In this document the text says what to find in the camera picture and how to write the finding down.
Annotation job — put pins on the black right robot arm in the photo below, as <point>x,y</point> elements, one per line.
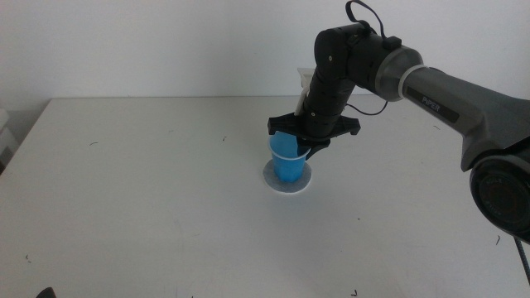
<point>455,103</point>

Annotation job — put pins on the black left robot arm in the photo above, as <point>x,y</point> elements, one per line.
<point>46,293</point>

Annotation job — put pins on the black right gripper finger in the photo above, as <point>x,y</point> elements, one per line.
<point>303,146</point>
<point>318,150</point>

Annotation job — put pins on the blue plastic cup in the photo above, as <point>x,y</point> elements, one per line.
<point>286,166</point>

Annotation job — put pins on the round gray cup mat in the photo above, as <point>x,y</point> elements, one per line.
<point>273,184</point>

